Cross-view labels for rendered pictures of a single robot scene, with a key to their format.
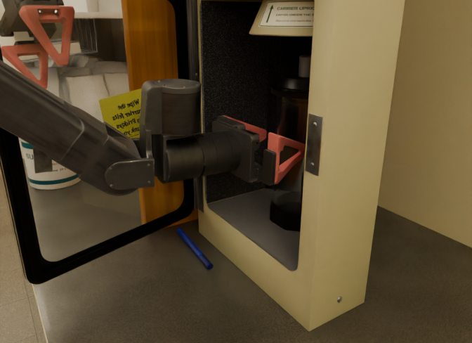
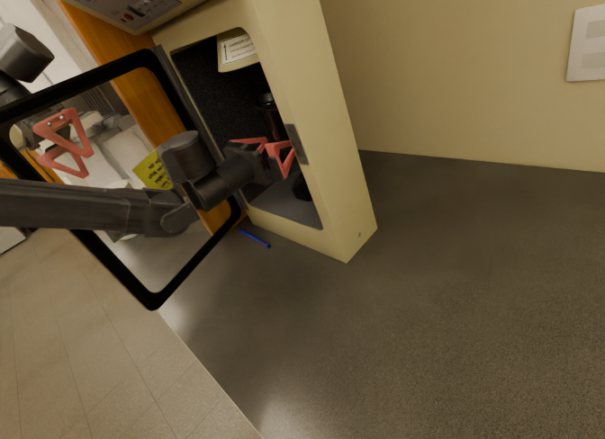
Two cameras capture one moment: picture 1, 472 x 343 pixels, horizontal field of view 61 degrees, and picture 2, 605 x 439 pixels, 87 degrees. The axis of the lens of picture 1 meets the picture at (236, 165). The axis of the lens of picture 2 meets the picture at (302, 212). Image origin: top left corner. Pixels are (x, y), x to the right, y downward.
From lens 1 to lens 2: 0.07 m
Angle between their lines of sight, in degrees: 13
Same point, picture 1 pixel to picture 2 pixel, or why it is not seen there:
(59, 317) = (182, 322)
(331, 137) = (307, 134)
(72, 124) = (120, 204)
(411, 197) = (392, 135)
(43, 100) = (89, 198)
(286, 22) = (239, 55)
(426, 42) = (362, 11)
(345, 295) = (363, 230)
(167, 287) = (245, 273)
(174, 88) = (179, 146)
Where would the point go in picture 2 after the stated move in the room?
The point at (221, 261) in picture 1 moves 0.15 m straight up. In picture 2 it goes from (275, 239) to (249, 188)
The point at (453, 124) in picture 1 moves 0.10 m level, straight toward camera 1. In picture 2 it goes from (402, 70) to (401, 85)
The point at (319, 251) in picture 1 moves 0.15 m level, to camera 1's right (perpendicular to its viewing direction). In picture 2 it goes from (332, 212) to (411, 178)
